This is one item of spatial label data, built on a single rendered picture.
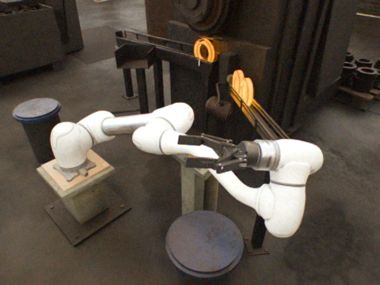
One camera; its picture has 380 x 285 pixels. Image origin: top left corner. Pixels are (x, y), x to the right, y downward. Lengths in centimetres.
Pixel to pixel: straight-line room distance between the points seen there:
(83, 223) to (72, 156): 48
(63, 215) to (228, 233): 113
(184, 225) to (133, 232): 60
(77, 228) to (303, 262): 130
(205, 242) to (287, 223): 43
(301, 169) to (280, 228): 18
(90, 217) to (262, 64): 143
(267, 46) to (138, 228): 137
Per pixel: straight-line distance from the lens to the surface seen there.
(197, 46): 219
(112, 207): 194
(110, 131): 157
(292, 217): 89
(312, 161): 89
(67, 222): 195
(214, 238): 123
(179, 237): 123
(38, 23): 405
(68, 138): 157
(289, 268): 174
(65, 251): 185
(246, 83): 160
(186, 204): 155
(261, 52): 192
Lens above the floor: 143
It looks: 36 degrees down
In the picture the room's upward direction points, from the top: straight up
